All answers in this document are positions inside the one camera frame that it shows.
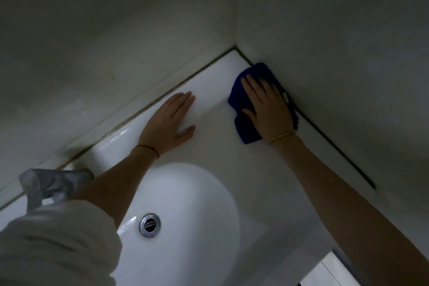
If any person's left hand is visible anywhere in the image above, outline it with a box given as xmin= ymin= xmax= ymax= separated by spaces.
xmin=138 ymin=91 xmax=197 ymax=157

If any blue microfibre cleaning cloth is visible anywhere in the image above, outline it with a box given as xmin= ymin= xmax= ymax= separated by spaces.
xmin=228 ymin=63 xmax=300 ymax=145

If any gold chain bracelet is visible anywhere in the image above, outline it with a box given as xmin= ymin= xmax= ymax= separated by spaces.
xmin=269 ymin=131 xmax=296 ymax=144

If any person's right hand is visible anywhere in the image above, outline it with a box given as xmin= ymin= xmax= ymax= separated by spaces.
xmin=241 ymin=74 xmax=297 ymax=144

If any chrome faucet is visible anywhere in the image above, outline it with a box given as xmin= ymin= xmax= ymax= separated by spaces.
xmin=19 ymin=168 xmax=93 ymax=212

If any person's right forearm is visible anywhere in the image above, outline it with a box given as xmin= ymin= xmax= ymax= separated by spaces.
xmin=270 ymin=134 xmax=429 ymax=286

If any white ceramic sink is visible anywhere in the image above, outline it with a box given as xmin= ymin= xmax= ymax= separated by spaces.
xmin=0 ymin=49 xmax=379 ymax=286

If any white cabinet door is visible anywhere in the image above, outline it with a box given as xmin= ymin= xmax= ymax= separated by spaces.
xmin=300 ymin=250 xmax=361 ymax=286

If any chrome sink drain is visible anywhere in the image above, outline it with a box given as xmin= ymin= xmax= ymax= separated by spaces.
xmin=139 ymin=213 xmax=161 ymax=238

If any white fleece sleeve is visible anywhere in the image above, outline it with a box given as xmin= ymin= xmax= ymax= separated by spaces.
xmin=0 ymin=200 xmax=123 ymax=286

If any person's left forearm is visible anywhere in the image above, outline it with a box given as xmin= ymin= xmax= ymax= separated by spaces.
xmin=69 ymin=146 xmax=159 ymax=230

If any red string bracelet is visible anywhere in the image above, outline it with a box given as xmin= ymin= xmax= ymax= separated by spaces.
xmin=135 ymin=144 xmax=160 ymax=159

